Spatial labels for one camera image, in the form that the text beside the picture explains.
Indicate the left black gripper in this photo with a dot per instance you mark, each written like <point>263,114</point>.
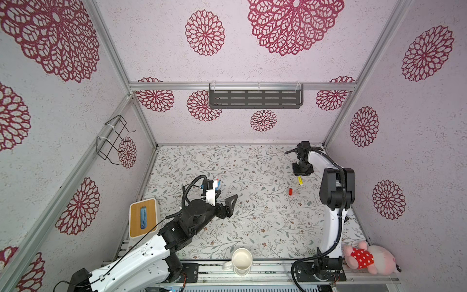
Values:
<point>228,209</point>

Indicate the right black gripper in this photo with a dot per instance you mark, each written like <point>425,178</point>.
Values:
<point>297,172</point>

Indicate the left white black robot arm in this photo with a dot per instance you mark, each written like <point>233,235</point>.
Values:
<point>155,261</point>

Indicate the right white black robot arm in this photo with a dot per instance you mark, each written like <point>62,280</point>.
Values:
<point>337,194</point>

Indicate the blue marker pen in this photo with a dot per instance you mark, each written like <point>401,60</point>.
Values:
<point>218,183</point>

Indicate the white ceramic mug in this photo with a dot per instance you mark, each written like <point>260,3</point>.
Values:
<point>240,263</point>

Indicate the pink plush toy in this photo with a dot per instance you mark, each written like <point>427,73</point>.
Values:
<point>375,259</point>

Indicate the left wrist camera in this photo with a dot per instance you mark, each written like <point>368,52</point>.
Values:
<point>209,191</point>

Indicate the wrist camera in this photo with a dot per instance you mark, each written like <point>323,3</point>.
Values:
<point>302,148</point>
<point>209,191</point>

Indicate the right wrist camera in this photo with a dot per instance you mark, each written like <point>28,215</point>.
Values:
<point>302,148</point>

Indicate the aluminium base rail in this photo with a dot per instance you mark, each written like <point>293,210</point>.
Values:
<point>272,273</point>

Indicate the dark grey wall shelf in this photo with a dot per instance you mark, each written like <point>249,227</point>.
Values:
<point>255,99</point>

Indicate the black wire wall rack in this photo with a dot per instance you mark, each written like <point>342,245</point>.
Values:
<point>117,147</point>

